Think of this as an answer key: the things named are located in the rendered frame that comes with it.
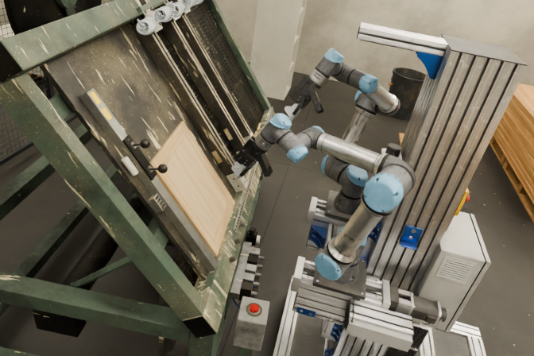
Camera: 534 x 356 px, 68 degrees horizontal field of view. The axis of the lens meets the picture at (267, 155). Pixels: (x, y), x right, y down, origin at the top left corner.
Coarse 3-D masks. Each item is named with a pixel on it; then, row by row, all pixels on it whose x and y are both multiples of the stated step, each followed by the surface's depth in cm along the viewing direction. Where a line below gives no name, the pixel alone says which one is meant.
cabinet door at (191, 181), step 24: (168, 144) 188; (192, 144) 209; (168, 168) 182; (192, 168) 201; (168, 192) 178; (192, 192) 193; (216, 192) 215; (192, 216) 186; (216, 216) 206; (216, 240) 198
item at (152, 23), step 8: (160, 0) 177; (184, 0) 219; (192, 0) 224; (200, 0) 240; (144, 8) 162; (160, 8) 187; (168, 8) 192; (176, 8) 213; (152, 16) 179; (160, 16) 194; (168, 16) 191; (176, 16) 206; (144, 24) 177; (152, 24) 174; (144, 32) 176; (152, 32) 176
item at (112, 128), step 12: (84, 96) 148; (96, 108) 150; (96, 120) 152; (108, 120) 152; (108, 132) 154; (120, 132) 156; (120, 144) 156; (132, 156) 158; (144, 180) 164; (156, 180) 166; (156, 192) 166; (168, 204) 169; (168, 216) 172; (180, 216) 174; (180, 228) 174; (192, 228) 179; (192, 240) 177; (204, 252) 181; (204, 264) 183; (216, 264) 186
